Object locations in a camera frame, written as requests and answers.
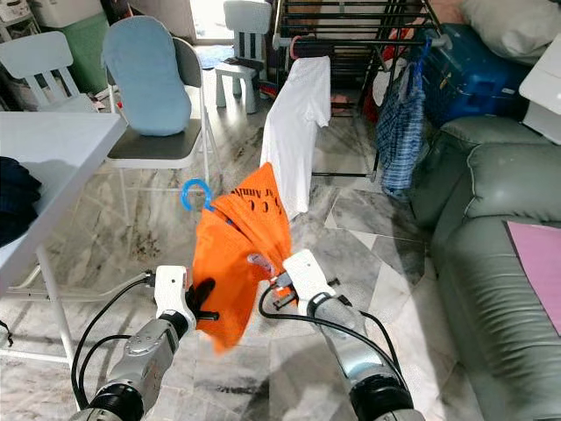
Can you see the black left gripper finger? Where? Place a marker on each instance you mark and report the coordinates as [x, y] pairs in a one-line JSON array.
[[201, 294]]

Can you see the orange shirt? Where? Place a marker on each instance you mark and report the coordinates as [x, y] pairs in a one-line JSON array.
[[223, 263]]

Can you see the blue plastic hanger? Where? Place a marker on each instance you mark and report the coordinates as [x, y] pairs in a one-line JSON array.
[[183, 197], [425, 63]]

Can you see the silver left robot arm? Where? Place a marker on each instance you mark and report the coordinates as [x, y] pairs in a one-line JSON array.
[[149, 351]]

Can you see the wooden hanger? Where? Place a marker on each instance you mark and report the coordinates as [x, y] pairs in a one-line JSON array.
[[295, 48]]

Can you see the white folding chair grey seat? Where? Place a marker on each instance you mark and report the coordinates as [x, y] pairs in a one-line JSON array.
[[158, 145]]

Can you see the white shirt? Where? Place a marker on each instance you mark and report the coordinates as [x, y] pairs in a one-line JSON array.
[[294, 132]]

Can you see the blue plaid shorts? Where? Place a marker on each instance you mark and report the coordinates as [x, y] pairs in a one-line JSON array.
[[401, 132]]

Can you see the green leather sofa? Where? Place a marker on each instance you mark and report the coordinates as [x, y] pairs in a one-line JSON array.
[[491, 263]]

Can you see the white folding table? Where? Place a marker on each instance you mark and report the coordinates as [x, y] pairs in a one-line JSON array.
[[53, 140]]

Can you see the light blue chair cushion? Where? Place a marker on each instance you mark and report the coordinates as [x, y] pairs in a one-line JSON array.
[[147, 79]]

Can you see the pink mat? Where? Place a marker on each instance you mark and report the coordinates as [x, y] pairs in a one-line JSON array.
[[539, 259]]

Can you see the black metal clothes rack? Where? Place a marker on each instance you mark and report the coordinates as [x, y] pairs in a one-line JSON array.
[[368, 41]]

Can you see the green storage bin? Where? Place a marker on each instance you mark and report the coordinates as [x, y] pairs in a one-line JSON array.
[[88, 53]]

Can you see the white plastic kids chair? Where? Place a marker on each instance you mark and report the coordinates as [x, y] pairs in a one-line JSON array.
[[244, 17]]

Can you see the blue hard suitcase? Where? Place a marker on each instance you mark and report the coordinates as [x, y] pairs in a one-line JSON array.
[[482, 79]]

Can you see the white drawer cabinet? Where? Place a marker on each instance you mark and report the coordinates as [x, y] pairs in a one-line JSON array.
[[543, 101]]

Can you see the grey pillow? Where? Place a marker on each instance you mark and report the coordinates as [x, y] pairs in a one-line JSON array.
[[513, 26]]

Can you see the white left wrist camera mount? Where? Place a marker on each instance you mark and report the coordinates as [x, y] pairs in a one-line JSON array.
[[172, 289]]

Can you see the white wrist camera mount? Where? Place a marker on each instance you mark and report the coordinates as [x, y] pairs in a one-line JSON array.
[[308, 272], [172, 289]]

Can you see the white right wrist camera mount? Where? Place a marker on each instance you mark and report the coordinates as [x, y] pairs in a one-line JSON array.
[[308, 272]]

